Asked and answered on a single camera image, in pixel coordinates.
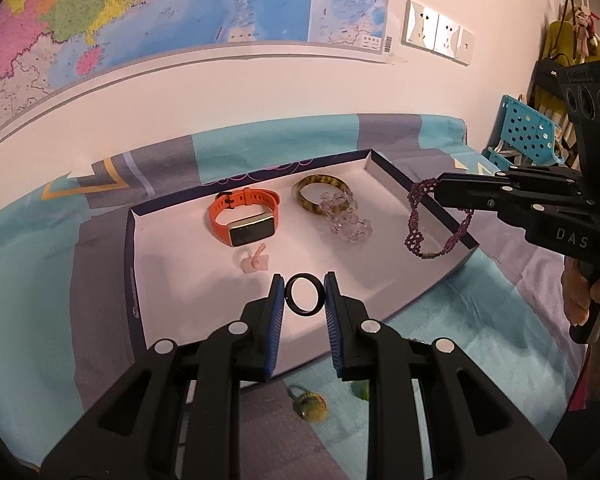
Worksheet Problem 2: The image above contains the purple beaded bracelet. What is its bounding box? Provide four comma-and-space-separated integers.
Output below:
404, 178, 475, 261

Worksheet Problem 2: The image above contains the yellow stone ring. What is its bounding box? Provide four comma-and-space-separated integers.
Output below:
286, 383, 328, 424

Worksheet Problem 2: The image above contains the clear crystal bead bracelet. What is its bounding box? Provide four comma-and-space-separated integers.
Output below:
317, 190, 374, 245

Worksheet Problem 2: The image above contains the tortoiseshell bangle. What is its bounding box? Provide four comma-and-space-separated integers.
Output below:
292, 174, 354, 218

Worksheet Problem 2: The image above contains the black ring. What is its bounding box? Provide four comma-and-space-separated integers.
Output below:
284, 272, 327, 317

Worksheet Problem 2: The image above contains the pink flower ring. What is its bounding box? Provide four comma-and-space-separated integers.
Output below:
239, 242, 272, 274

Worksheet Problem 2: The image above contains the orange smart watch band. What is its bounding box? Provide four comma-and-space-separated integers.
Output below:
207, 188, 280, 247

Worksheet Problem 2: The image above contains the person's right hand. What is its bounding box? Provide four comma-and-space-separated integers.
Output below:
560, 257, 600, 326

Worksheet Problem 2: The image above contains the blue perforated plastic basket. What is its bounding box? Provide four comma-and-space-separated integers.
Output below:
482, 96, 565, 170

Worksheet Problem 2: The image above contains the yellow garment on hanger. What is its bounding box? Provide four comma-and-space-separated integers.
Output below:
540, 0, 600, 66

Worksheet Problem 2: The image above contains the dark blue box tray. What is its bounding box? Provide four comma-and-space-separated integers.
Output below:
124, 149, 478, 356

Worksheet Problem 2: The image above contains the teal grey bed sheet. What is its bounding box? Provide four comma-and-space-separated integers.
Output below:
0, 114, 584, 466

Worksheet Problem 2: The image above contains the white wall socket panel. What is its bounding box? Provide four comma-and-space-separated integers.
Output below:
401, 0, 476, 66

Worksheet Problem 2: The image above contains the colourful wall map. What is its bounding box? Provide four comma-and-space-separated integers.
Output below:
0, 0, 389, 128

